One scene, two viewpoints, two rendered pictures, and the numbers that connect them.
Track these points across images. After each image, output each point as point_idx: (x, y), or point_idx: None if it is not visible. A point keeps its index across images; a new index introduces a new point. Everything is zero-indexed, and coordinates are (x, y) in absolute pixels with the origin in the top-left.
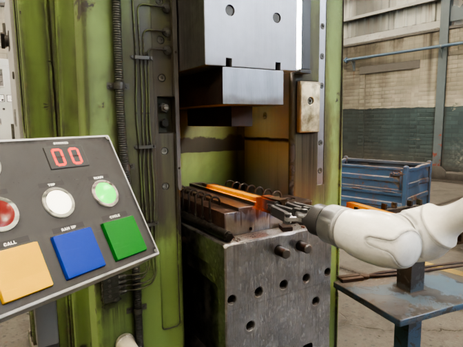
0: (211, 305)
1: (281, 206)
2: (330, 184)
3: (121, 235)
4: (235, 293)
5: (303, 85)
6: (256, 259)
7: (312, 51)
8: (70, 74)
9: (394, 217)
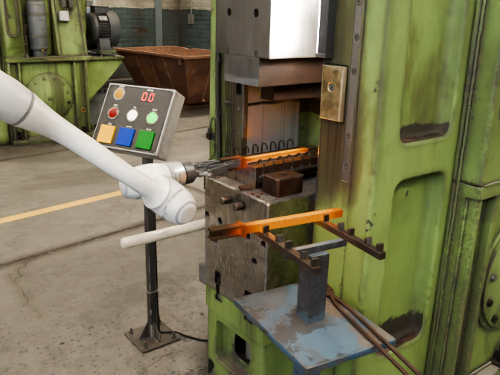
0: None
1: (213, 161)
2: (359, 187)
3: (143, 138)
4: (208, 211)
5: (324, 70)
6: (219, 197)
7: (344, 32)
8: None
9: (136, 168)
